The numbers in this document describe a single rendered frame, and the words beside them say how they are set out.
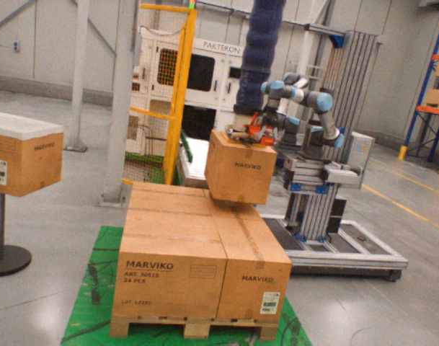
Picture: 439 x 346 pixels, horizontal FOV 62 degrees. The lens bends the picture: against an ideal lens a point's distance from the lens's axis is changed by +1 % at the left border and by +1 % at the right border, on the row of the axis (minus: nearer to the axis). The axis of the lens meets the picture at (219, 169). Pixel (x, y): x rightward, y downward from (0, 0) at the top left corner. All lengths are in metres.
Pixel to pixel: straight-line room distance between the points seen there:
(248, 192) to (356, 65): 1.38
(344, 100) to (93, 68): 9.62
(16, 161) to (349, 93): 2.47
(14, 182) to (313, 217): 2.36
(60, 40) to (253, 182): 10.05
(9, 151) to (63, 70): 9.69
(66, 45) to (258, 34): 9.74
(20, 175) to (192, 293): 1.23
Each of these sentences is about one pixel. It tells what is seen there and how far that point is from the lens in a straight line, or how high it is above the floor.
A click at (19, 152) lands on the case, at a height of 0.90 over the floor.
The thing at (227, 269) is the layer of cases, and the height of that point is 0.47.
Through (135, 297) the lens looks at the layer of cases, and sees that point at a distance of 2.19.
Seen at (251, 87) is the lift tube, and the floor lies 1.48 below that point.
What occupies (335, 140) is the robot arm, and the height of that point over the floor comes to 1.20.
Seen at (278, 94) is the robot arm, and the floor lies 1.48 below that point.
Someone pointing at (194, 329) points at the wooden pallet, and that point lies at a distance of 2.35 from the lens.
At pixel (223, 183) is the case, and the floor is 0.80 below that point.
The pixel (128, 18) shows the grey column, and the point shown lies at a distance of 3.79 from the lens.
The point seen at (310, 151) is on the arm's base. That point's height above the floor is 1.07.
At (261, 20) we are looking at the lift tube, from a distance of 2.69.
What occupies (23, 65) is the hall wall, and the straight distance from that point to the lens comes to 12.29.
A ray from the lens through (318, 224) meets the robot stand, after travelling 3.42.
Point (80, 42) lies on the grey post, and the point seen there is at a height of 1.63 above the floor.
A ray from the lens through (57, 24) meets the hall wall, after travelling 12.10.
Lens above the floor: 1.54
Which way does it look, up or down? 15 degrees down
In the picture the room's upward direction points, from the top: 10 degrees clockwise
